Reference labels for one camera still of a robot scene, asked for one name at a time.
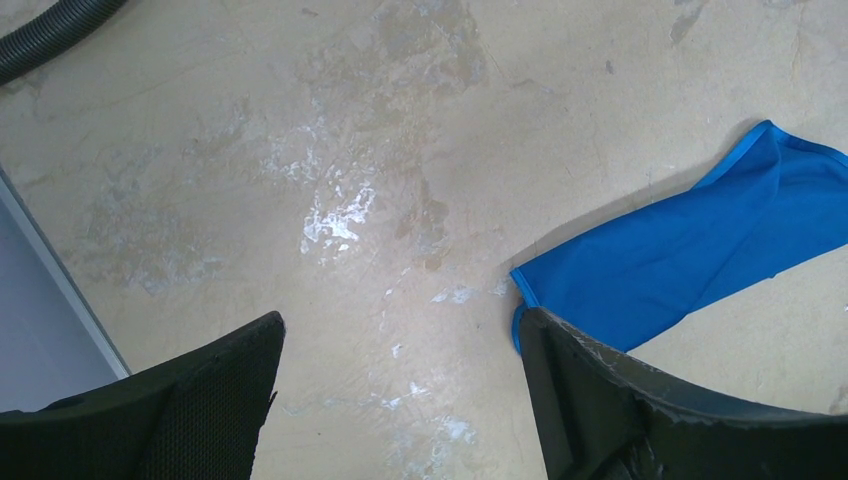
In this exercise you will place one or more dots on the black foam tube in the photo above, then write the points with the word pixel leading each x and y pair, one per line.
pixel 52 33

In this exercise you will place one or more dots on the blue cloth napkin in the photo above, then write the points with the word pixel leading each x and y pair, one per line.
pixel 773 202

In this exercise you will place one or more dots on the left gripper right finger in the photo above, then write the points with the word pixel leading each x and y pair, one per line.
pixel 602 414

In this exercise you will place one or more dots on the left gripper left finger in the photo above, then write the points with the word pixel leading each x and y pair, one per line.
pixel 197 416

